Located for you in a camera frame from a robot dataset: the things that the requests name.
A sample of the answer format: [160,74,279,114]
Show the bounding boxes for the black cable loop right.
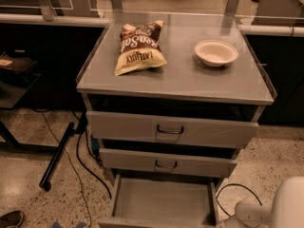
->
[216,182,264,219]

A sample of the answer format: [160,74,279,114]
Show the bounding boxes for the white paper bowl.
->
[195,40,238,67]

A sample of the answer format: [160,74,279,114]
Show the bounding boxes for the white counter rail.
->
[0,13,111,28]

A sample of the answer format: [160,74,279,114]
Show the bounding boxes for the black stand leg with wheel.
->
[39,123,74,192]

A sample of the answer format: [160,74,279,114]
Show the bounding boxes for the grey top drawer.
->
[86,111,258,148]

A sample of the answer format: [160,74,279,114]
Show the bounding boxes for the black floor cable left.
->
[31,107,113,228]

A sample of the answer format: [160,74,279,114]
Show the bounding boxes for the grey drawer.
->
[100,148,237,178]
[86,111,258,148]
[98,172,219,228]

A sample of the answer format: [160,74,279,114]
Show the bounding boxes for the dark side table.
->
[0,53,57,153]

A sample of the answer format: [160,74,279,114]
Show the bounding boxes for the grey metal drawer cabinet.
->
[75,12,278,188]

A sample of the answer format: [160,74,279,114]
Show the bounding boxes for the brown yellow chip bag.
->
[114,20,166,76]

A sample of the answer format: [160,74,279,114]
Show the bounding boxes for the brown shoe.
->
[0,211,25,228]

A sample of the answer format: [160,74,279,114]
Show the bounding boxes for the grey bottom drawer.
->
[98,172,219,228]

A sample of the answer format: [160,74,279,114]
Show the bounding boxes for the grey middle drawer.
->
[100,148,237,178]

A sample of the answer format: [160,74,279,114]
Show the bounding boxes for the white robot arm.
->
[217,177,304,228]

